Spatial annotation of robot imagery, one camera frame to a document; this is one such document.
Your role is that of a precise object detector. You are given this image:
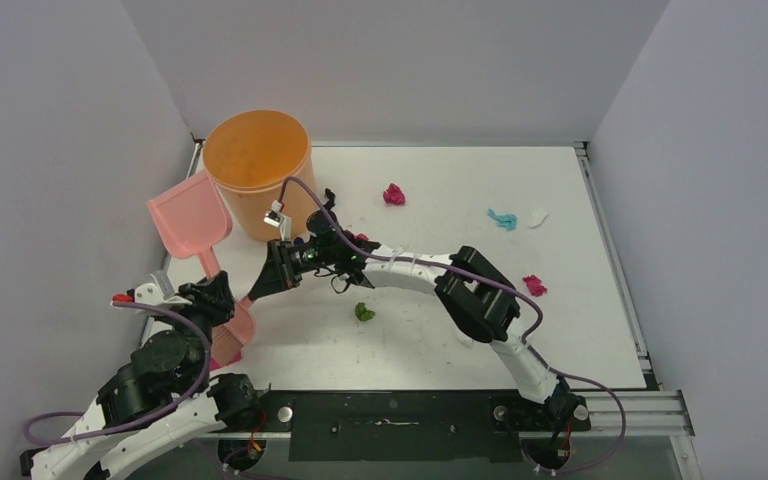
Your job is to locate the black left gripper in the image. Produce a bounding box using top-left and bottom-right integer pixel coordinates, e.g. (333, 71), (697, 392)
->
(158, 270), (237, 390)

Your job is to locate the pink hand brush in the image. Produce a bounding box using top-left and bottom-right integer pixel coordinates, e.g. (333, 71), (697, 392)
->
(211, 297), (256, 359)

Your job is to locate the pink plastic dustpan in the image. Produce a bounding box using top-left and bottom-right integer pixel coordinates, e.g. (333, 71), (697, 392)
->
(146, 170), (233, 279)

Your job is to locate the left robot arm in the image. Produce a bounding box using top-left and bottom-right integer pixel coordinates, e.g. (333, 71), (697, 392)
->
(19, 271), (266, 479)

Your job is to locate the magenta scrap near right arm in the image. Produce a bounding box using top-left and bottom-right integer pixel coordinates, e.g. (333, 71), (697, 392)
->
(522, 275), (548, 297)

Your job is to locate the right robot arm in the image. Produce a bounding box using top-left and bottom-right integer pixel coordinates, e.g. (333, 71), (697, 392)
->
(247, 211), (589, 431)

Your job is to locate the magenta scrap at front left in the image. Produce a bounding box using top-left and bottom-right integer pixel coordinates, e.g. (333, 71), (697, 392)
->
(209, 352), (242, 372)

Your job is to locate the green paper scrap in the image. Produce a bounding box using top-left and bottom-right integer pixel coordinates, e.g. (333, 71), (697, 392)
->
(354, 302), (376, 322)

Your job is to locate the black paper scrap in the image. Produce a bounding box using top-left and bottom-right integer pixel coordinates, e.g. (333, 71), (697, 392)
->
(324, 188), (336, 210)

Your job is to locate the orange plastic bucket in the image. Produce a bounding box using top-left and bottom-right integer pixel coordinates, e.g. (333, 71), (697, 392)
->
(202, 110), (317, 241)

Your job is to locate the crumpled magenta paper ball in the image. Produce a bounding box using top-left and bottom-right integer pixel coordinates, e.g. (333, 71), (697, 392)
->
(382, 183), (406, 206)

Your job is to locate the cyan paper scrap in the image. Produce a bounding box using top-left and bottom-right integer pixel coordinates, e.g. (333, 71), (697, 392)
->
(486, 208), (518, 231)

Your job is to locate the white paper scrap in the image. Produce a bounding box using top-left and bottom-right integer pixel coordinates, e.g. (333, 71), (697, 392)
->
(526, 208), (548, 229)

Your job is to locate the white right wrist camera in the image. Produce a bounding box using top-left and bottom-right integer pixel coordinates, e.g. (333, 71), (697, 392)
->
(264, 200), (292, 242)

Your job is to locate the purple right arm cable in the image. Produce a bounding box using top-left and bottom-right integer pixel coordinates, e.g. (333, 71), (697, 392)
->
(277, 176), (628, 476)

